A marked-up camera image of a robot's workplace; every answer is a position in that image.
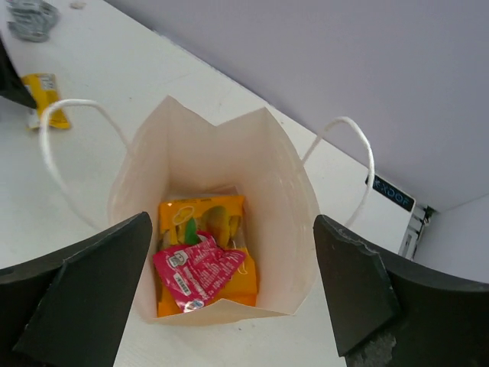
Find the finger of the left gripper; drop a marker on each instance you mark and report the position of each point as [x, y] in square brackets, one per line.
[11, 85]

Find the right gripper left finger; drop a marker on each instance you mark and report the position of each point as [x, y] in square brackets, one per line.
[70, 307]

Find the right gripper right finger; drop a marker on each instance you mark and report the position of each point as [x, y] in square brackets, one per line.
[386, 310]

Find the yellow snack bar wrapper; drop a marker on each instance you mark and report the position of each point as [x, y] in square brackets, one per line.
[43, 88]

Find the small red triangular packet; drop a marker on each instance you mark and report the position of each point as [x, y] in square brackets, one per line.
[192, 276]

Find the large orange candy bag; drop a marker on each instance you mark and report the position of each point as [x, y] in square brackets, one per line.
[221, 217]

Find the brown paper bag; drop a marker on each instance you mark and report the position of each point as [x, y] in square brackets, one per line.
[176, 155]

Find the silver grey foil packet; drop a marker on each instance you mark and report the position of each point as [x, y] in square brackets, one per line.
[32, 20]

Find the right table logo sticker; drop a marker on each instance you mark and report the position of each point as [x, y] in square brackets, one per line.
[393, 194]

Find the aluminium table frame rail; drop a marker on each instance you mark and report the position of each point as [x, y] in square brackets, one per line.
[419, 220]

